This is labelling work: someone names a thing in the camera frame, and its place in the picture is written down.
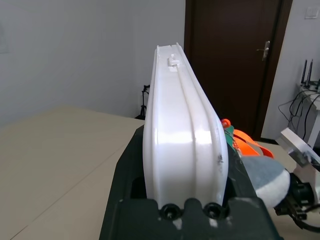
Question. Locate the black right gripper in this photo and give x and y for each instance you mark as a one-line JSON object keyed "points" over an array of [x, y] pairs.
{"points": [[300, 197]]}

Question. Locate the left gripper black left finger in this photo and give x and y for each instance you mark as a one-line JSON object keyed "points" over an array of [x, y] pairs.
{"points": [[130, 162]]}

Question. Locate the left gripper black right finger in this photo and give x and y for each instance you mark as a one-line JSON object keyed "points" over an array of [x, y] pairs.
{"points": [[240, 180]]}

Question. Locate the orange and teal backpack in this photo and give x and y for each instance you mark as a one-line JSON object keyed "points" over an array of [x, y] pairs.
{"points": [[243, 145]]}

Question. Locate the white plastic pencil case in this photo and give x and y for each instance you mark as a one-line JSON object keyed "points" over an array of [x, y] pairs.
{"points": [[175, 125]]}

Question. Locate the grey plush shark toy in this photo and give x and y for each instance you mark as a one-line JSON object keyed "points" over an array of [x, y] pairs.
{"points": [[267, 180]]}

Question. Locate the black antenna router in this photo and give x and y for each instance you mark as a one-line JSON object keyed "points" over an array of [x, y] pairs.
{"points": [[311, 72]]}

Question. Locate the dark brown door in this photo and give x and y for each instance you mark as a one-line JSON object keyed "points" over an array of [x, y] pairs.
{"points": [[225, 50]]}

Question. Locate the black camera tripod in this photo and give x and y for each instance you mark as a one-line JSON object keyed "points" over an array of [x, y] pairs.
{"points": [[143, 110]]}

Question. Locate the white light switch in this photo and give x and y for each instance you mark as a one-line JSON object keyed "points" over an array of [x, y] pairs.
{"points": [[310, 13]]}

